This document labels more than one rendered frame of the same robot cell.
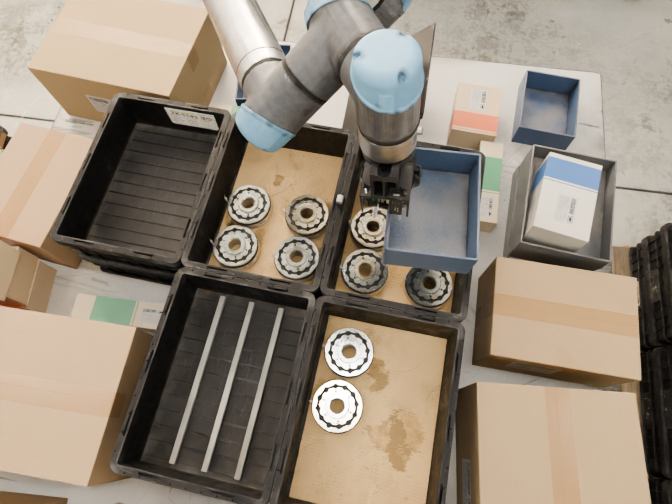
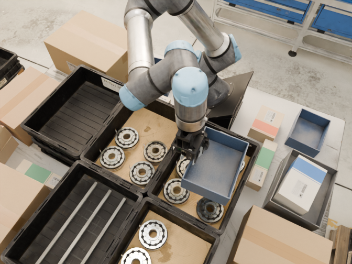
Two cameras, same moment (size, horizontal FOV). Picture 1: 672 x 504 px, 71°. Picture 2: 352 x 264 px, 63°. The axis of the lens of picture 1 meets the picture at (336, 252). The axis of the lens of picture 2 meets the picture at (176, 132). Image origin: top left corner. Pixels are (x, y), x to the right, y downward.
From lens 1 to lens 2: 14 cm
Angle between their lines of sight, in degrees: 11
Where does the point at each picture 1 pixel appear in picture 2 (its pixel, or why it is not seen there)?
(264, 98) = (134, 84)
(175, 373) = (55, 217)
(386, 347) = (175, 238)
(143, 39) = (103, 42)
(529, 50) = (318, 99)
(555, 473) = not seen: outside the picture
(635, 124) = not seen: outside the picture
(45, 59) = (53, 39)
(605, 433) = not seen: outside the picture
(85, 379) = (7, 204)
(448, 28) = (274, 76)
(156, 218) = (77, 131)
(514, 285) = (259, 224)
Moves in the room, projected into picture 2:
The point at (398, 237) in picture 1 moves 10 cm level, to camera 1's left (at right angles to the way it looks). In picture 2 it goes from (193, 175) to (163, 168)
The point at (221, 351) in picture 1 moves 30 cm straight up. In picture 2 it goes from (84, 212) to (59, 183)
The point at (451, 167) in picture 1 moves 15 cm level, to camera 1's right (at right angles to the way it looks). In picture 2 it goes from (233, 146) to (278, 155)
